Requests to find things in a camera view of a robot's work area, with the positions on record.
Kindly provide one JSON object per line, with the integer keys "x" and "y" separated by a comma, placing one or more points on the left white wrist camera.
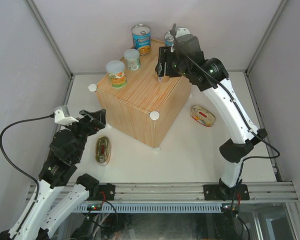
{"x": 62, "y": 116}

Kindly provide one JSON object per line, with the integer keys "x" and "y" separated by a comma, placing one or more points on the oval sardine tin left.
{"x": 103, "y": 149}

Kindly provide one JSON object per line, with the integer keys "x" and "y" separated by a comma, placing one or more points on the blue soup can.
{"x": 141, "y": 36}
{"x": 168, "y": 39}

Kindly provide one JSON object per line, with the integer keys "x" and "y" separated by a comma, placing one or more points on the tan can white lid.
{"x": 163, "y": 79}

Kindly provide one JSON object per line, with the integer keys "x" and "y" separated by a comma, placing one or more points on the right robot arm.
{"x": 213, "y": 80}

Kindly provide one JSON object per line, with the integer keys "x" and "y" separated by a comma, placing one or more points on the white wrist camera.
{"x": 178, "y": 31}
{"x": 62, "y": 116}

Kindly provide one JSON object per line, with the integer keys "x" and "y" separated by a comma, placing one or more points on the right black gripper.
{"x": 166, "y": 55}

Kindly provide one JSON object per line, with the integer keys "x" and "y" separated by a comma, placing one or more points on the grey slotted cable duct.
{"x": 150, "y": 208}

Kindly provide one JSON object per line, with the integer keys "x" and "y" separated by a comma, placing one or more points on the wooden cube counter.
{"x": 144, "y": 108}

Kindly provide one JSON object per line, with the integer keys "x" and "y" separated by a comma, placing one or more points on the yellow can white lid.
{"x": 116, "y": 73}

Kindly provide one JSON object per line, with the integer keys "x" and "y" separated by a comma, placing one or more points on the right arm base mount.
{"x": 218, "y": 192}

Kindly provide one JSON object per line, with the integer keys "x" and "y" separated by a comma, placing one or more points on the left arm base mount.
{"x": 100, "y": 190}

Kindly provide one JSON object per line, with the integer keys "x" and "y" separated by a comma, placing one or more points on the green can white lid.
{"x": 132, "y": 58}

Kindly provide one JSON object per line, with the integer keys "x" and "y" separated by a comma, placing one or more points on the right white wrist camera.
{"x": 178, "y": 31}

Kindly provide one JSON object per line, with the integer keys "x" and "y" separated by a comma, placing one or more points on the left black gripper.
{"x": 98, "y": 118}

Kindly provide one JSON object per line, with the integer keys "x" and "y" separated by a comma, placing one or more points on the oval red sardine tin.
{"x": 202, "y": 116}

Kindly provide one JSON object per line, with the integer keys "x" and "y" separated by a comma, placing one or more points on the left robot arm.
{"x": 38, "y": 221}

